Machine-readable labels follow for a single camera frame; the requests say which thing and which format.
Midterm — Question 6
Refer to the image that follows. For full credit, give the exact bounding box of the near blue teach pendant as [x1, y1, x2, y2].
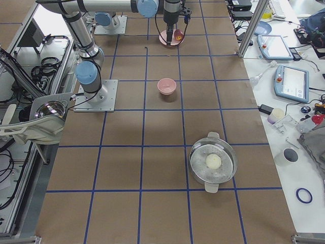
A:
[274, 65, 309, 104]

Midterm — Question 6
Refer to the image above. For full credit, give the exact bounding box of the white paper cup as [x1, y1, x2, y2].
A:
[274, 147, 299, 166]

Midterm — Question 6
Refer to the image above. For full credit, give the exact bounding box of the blue plate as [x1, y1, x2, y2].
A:
[254, 21, 272, 36]

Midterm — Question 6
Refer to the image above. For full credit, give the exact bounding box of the pink bowl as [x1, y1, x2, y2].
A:
[157, 78, 177, 95]

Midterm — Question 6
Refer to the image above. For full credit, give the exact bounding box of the aluminium frame post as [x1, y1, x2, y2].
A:
[238, 0, 269, 58]

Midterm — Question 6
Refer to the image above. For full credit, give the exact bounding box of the steel steamer pot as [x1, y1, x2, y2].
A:
[188, 132, 238, 193]

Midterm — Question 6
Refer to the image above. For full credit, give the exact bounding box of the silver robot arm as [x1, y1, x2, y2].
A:
[36, 1, 138, 105]
[94, 1, 185, 46]

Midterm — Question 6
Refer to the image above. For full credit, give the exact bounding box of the light bulb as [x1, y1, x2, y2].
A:
[249, 73, 263, 87]

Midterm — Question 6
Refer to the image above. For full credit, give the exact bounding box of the glass pot lid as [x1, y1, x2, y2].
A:
[34, 100, 66, 118]

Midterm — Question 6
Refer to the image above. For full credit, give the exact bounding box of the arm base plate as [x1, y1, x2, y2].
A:
[94, 15, 127, 36]
[73, 79, 118, 112]

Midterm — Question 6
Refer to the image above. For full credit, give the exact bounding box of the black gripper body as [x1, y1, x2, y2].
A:
[163, 10, 177, 25]

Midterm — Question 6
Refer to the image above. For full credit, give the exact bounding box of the red apple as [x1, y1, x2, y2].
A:
[173, 29, 184, 42]

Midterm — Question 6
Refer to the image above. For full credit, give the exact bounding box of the white steamed bun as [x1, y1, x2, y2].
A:
[205, 154, 221, 169]

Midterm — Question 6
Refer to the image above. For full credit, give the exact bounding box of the blue tape ring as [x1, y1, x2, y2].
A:
[296, 188, 313, 204]

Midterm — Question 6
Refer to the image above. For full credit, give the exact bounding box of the far blue teach pendant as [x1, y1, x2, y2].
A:
[256, 35, 294, 60]

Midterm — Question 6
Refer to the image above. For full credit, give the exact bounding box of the purple white cup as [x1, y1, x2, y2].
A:
[267, 108, 285, 124]

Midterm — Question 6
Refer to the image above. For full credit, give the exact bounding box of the pink plate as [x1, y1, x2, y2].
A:
[159, 30, 184, 47]

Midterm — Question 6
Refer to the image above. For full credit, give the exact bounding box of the blue teach pendant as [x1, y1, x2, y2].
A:
[256, 35, 294, 60]
[274, 65, 309, 104]

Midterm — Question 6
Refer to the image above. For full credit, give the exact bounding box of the black power adapter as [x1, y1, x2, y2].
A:
[258, 104, 274, 115]

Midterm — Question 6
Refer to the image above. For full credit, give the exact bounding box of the grey cloth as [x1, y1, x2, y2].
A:
[297, 126, 325, 180]

